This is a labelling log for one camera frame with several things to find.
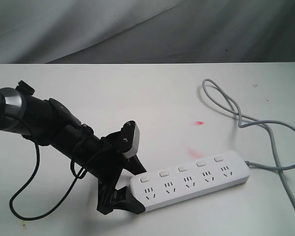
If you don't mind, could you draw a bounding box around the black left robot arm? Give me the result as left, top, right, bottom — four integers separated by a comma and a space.
0, 81, 146, 214

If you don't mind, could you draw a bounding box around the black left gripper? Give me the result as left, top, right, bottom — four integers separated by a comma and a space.
89, 131, 146, 215

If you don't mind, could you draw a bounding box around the grey backdrop cloth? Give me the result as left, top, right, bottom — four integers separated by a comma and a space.
0, 0, 295, 64

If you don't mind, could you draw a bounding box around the white power strip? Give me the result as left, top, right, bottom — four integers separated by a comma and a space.
130, 150, 250, 211

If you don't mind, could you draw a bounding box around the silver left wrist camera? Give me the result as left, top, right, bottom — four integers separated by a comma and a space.
119, 120, 140, 159

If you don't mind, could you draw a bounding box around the black left camera cable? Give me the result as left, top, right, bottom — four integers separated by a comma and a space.
9, 115, 104, 220

